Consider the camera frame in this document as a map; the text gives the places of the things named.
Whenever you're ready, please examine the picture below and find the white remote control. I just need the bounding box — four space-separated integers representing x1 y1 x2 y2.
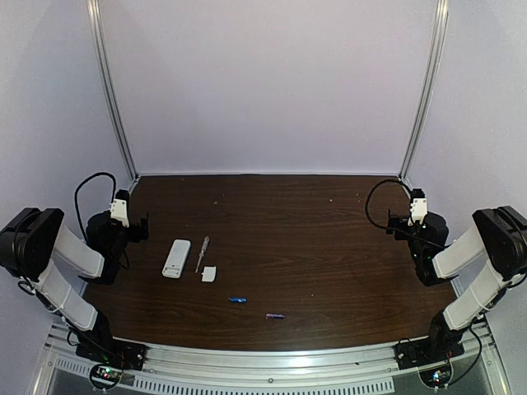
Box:
161 239 191 279

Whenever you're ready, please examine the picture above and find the clear handle screwdriver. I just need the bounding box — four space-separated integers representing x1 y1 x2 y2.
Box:
195 236 210 273

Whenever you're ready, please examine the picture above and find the white battery cover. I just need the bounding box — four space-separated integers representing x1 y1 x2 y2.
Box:
202 267 217 283

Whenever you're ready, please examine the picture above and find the blue battery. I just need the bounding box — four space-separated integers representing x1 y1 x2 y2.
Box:
228 297 247 304

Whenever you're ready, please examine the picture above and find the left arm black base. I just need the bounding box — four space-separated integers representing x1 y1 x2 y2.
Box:
70 313 147 371

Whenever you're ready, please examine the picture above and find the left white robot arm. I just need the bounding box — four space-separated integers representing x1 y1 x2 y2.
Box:
1 207 149 332

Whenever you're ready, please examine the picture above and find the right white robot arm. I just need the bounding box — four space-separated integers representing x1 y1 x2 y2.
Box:
386 206 526 332

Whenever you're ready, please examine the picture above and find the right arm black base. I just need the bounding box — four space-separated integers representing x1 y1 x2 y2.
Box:
393 311 469 370

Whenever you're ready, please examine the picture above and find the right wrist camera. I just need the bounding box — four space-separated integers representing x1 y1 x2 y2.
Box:
408 188 428 226

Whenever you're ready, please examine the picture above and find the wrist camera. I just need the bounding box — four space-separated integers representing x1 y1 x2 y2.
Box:
408 188 428 226
110 189 130 228

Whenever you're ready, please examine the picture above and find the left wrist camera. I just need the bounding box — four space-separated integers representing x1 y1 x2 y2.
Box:
110 189 130 228

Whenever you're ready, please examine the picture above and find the right black braided cable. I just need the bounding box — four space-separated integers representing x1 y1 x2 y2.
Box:
365 178 444 248

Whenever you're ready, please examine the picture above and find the black braided cable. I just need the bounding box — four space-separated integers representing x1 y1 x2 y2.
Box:
365 178 444 248
73 172 117 242

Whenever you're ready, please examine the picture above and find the left black braided cable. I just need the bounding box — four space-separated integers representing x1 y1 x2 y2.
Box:
73 172 117 242

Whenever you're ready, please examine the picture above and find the front aluminium rail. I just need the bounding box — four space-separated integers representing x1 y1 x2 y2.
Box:
35 323 506 395

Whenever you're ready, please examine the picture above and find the right aluminium corner post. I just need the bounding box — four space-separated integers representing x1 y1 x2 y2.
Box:
399 0 449 180

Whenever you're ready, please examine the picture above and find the aluminium corner post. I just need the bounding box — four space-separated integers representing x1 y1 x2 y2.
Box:
399 0 449 180
86 0 138 181

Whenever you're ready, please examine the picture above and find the left aluminium corner post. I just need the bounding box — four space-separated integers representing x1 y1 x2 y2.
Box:
86 0 138 181

